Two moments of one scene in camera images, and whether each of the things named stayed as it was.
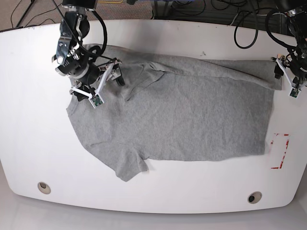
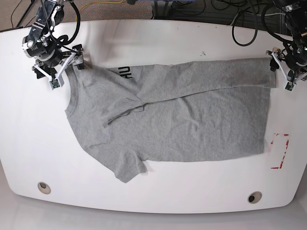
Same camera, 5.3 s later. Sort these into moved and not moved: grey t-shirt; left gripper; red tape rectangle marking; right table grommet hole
Moved: left gripper
Not moved: grey t-shirt; right table grommet hole; red tape rectangle marking
